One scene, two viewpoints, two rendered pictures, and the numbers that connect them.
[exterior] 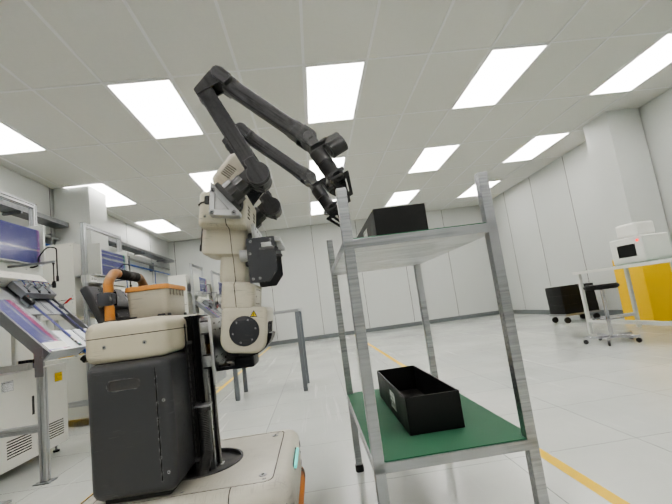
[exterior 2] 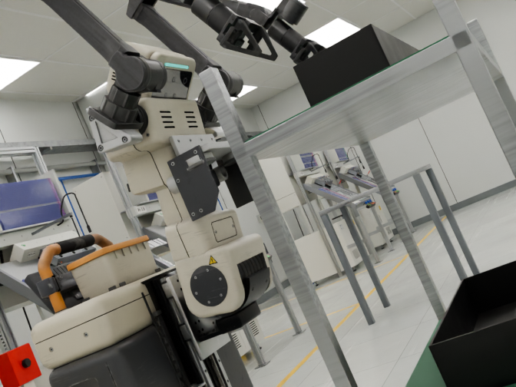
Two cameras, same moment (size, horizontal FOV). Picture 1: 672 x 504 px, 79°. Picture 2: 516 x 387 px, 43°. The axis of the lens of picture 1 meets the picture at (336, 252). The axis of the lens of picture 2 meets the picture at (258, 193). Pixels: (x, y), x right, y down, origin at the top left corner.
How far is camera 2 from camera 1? 0.59 m
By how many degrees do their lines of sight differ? 28
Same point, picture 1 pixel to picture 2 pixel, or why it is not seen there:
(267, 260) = (202, 183)
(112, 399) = not seen: outside the picture
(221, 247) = (149, 180)
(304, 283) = (471, 99)
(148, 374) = (103, 371)
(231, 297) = (179, 245)
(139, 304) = (86, 281)
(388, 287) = not seen: outside the picture
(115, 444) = not seen: outside the picture
